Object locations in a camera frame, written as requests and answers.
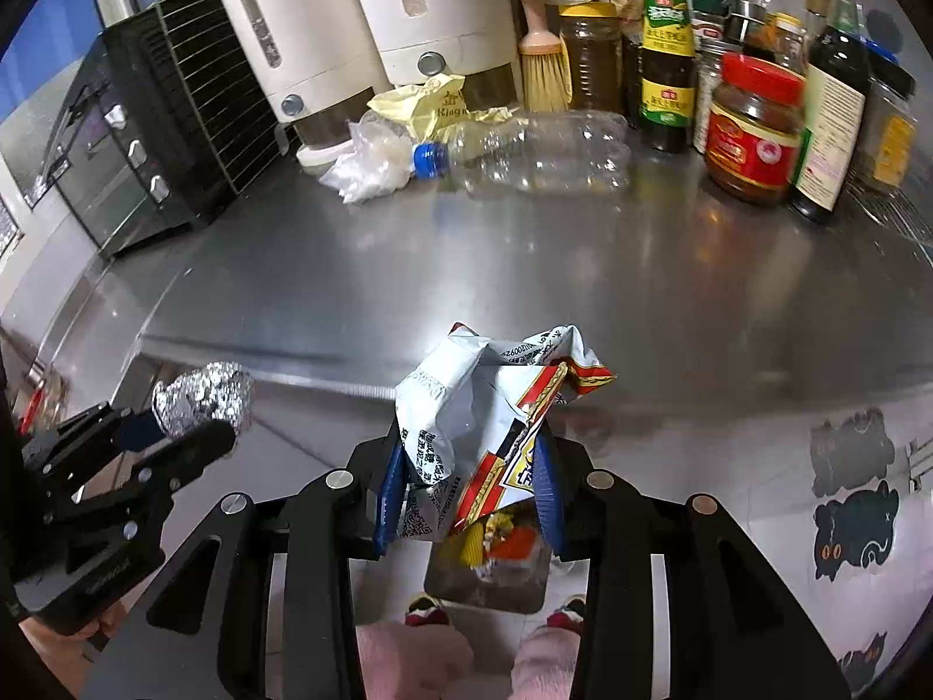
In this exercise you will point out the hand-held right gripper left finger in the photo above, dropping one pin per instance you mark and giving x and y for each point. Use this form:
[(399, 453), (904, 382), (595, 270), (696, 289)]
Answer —
[(388, 503)]

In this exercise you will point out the square waste bin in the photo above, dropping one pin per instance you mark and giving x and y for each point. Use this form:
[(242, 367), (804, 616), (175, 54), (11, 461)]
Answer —
[(488, 587)]

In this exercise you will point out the yellow bristle brush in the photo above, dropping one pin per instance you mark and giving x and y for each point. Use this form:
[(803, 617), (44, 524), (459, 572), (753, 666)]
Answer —
[(545, 65)]

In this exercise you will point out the person's pink fuzzy leg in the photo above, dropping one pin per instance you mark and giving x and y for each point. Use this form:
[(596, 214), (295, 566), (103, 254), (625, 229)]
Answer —
[(547, 667), (415, 663)]

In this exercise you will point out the black cat sticker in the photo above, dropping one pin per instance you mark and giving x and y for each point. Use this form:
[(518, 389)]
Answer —
[(856, 529)]

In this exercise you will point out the glass jar red contents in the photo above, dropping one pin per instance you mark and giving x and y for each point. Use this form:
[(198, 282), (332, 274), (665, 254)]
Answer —
[(40, 405)]

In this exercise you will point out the white red snack wrapper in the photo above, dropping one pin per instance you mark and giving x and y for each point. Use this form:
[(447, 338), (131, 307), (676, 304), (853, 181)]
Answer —
[(437, 408)]

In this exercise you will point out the clear plastic bottle blue cap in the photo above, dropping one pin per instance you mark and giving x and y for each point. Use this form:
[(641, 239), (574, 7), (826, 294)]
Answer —
[(539, 153)]

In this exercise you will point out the oil jar yellow lid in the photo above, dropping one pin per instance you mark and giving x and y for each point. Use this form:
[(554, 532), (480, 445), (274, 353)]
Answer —
[(590, 58)]

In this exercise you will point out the pale yellow plastic bag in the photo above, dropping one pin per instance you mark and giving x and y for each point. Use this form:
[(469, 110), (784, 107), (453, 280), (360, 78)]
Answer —
[(430, 106)]

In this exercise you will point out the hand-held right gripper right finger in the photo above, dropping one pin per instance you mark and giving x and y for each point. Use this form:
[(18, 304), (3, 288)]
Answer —
[(547, 496)]

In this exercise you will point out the red lid sauce jar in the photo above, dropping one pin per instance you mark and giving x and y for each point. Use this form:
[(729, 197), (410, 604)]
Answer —
[(754, 138)]

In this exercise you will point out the yellow foam fruit net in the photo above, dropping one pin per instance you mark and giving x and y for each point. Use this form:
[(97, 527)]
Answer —
[(472, 547)]

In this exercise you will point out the black lid jar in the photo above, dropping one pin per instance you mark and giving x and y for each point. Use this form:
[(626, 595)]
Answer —
[(886, 124)]

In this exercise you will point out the white grain dispenser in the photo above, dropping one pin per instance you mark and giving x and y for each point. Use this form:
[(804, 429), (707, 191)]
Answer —
[(277, 29), (430, 7)]

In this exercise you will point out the black toaster oven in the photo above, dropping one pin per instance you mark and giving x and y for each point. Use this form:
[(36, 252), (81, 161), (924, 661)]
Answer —
[(124, 146)]

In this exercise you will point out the foil ball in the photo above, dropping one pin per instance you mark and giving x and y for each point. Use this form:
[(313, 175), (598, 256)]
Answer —
[(208, 397)]

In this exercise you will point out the white plastic bag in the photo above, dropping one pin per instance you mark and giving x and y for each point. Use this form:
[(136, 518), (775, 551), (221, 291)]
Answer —
[(368, 160)]

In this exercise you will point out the green label bottle yellow cap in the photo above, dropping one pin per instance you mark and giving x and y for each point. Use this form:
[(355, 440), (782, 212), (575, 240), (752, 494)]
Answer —
[(667, 73)]

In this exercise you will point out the dark sauce bottle green cap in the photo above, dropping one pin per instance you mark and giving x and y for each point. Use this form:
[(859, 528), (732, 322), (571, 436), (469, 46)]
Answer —
[(834, 109)]

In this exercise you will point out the small yellow lid jar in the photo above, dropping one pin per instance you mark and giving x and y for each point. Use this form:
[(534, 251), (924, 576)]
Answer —
[(786, 36)]

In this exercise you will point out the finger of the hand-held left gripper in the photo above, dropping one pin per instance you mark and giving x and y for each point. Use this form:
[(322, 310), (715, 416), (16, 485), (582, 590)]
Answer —
[(197, 445), (142, 429)]

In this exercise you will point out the orange foam fruit net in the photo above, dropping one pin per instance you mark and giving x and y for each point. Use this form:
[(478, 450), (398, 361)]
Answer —
[(519, 545)]

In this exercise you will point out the spice shaker green top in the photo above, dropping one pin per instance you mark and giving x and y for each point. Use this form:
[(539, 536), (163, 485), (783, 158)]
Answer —
[(708, 65)]

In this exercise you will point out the red patterned slipper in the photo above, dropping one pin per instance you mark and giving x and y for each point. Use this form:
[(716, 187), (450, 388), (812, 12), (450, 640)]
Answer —
[(567, 614), (426, 611)]

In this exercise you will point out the person's left hand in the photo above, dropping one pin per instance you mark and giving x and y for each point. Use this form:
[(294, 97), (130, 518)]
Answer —
[(65, 642)]

